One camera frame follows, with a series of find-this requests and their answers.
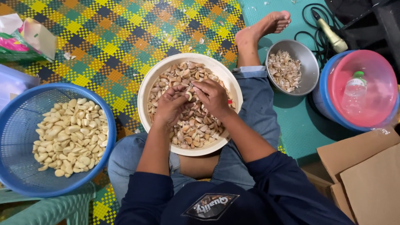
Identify blue plastic basin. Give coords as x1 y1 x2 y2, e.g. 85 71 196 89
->
312 50 400 132

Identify brown cardboard box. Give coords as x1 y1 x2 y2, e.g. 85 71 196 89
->
301 127 400 225

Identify person's left hand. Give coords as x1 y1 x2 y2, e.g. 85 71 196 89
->
154 84 193 126

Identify black microphone cable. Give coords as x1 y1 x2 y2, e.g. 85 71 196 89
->
294 3 344 68

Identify steel bowl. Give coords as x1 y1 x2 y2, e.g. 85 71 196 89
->
265 39 320 96

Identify green plastic stool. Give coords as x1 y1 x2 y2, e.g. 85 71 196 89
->
0 182 97 225

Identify blue plastic mesh basket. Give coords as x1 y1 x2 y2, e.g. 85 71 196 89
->
0 82 117 198

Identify heap of garlic skins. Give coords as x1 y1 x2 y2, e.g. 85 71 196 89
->
268 50 302 93

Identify person's right hand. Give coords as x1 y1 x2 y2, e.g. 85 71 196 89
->
191 79 234 119

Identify black equipment case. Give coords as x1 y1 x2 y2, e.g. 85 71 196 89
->
324 0 400 71

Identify teal floor mat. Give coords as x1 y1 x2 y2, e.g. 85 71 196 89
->
236 0 360 163

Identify pink plastic basin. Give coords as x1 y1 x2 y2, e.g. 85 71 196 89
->
327 50 398 128

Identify navy long-sleeved shirt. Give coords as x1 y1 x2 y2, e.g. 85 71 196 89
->
113 151 356 225

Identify person's right foot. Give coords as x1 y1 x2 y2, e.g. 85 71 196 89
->
234 10 292 48

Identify gold microphone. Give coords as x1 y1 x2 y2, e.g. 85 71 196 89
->
311 8 348 54

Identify cream plastic bowl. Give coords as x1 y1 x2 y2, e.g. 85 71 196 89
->
137 53 244 157

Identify colourful plastic bag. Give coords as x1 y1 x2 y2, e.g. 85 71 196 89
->
0 13 58 63

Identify translucent plastic container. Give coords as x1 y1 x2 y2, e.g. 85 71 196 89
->
0 64 41 111

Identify blue jeans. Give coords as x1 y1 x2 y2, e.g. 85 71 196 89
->
107 66 281 205

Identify checkered woven floor mat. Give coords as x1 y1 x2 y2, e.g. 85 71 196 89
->
0 0 286 225

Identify clear plastic water bottle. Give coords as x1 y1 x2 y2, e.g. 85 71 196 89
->
341 71 368 116

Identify heap of unpeeled garlic cloves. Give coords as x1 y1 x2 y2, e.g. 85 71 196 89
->
147 61 237 149

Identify heap of peeled garlic cloves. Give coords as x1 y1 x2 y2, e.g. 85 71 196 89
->
32 98 109 178

